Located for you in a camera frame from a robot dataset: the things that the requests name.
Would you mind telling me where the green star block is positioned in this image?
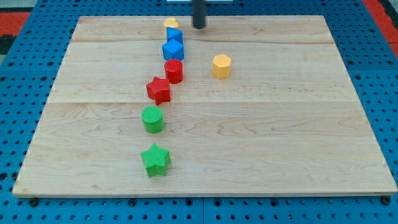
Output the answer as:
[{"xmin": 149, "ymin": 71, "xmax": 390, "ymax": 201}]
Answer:
[{"xmin": 140, "ymin": 143, "xmax": 171, "ymax": 177}]

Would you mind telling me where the blue triangle block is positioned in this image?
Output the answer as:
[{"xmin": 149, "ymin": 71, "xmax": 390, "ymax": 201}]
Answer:
[{"xmin": 166, "ymin": 27, "xmax": 183, "ymax": 44}]

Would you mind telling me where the yellow hexagon block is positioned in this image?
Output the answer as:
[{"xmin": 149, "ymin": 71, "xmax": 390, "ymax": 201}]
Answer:
[{"xmin": 212, "ymin": 54, "xmax": 232, "ymax": 79}]

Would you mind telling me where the red star block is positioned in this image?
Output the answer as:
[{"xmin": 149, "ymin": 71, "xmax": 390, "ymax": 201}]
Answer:
[{"xmin": 146, "ymin": 77, "xmax": 171, "ymax": 105}]

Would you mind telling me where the wooden board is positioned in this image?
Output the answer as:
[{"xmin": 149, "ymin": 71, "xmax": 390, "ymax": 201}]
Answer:
[{"xmin": 12, "ymin": 16, "xmax": 397, "ymax": 198}]

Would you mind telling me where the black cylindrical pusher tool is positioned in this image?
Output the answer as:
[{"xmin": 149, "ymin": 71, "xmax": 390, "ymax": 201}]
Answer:
[{"xmin": 192, "ymin": 0, "xmax": 206, "ymax": 29}]

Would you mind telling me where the red cylinder block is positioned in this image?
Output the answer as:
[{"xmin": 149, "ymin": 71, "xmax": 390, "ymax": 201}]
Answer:
[{"xmin": 164, "ymin": 59, "xmax": 183, "ymax": 84}]

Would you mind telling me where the blue cube block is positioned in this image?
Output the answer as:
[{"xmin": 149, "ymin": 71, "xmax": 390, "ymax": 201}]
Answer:
[{"xmin": 162, "ymin": 39, "xmax": 185, "ymax": 60}]

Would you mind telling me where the yellow heart block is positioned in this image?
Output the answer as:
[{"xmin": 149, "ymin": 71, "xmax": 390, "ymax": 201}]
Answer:
[{"xmin": 163, "ymin": 17, "xmax": 179, "ymax": 30}]

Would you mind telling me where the green cylinder block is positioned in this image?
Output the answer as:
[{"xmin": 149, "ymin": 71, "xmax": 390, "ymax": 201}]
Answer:
[{"xmin": 141, "ymin": 106, "xmax": 164, "ymax": 134}]

